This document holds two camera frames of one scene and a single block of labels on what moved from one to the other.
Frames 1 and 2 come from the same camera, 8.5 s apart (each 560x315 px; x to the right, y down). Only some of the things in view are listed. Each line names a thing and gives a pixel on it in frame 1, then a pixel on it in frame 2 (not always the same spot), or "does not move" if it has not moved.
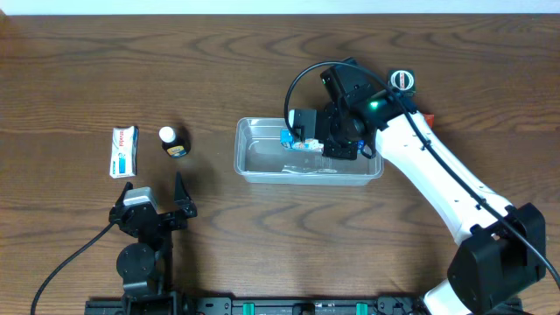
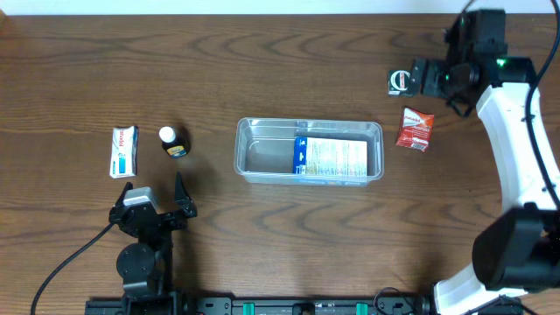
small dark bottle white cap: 175,141 does not move
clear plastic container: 261,159 does not move
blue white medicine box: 310,144 to 330,162
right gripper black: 329,136 to 417,76
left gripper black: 158,220 does not move
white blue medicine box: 124,149 does not move
